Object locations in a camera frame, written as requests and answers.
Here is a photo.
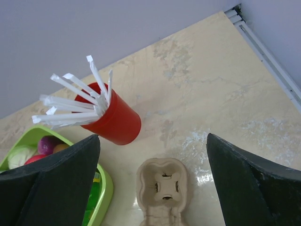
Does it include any aluminium frame rail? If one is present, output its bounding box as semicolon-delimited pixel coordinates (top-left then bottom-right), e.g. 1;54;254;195
224;4;301;111

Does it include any red straw holder cup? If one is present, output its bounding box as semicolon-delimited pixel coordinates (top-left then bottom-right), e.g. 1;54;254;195
81;90;142;145

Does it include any white wrapped straw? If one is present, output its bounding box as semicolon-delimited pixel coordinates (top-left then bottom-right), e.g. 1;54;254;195
50;74;98;105
86;55;109;104
108;69;113;105
32;112;99;123

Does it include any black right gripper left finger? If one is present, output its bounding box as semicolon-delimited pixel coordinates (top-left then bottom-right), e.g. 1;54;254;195
0;135;100;226

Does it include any purple toy onion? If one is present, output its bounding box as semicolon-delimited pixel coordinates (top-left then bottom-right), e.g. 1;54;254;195
37;135;63;155

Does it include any red toy apple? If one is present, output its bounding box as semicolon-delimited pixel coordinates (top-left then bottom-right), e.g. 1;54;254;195
24;154;47;165

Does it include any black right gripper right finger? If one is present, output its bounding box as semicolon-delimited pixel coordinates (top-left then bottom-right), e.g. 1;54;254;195
206;133;301;226

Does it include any green toy cabbage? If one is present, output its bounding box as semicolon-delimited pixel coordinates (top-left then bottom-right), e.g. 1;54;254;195
8;145;37;170

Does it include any brown pulp cup carrier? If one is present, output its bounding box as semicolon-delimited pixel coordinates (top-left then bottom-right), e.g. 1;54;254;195
136;158;189;226

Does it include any green plastic produce bin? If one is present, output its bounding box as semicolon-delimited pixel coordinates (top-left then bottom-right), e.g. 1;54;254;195
12;125;114;226

